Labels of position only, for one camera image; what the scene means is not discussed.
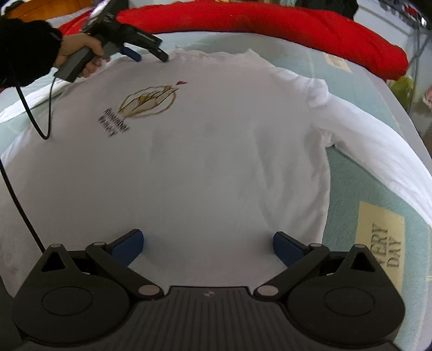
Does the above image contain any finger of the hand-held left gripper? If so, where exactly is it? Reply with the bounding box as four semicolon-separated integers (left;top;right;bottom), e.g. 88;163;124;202
148;40;169;63
121;46;141;62

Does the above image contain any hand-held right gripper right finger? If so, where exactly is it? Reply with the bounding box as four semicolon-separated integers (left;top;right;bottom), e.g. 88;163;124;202
253;231;387;299

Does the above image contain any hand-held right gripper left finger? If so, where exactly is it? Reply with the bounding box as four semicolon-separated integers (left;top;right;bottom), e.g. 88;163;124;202
40;229;164;299

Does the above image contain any white printed t-shirt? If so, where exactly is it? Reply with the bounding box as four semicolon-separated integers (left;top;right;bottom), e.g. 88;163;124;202
0;47;432;298

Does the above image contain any person's left forearm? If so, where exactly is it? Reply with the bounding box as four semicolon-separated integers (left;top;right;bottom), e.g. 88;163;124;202
0;15;64;88

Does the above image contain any person's left hand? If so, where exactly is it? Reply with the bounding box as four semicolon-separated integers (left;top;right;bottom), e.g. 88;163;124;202
54;32;112;78

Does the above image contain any wooden headboard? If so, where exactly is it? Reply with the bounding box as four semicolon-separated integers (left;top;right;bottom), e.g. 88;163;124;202
5;0;93;20

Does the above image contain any rolled red quilt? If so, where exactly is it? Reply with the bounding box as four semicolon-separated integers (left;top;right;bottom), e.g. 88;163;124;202
59;0;409;82

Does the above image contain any plain black hanging jacket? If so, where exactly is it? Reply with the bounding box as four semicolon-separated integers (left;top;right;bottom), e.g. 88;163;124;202
295;0;359;19

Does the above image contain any yellow-green plastic bag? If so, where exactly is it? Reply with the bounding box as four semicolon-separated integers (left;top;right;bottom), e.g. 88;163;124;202
388;76;415;112

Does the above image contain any metal drying rack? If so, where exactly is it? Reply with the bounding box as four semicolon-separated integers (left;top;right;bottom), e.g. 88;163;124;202
405;13;432;136

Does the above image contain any black cable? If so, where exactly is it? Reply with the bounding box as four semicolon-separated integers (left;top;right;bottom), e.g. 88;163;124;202
0;157;46;254
15;76;56;140

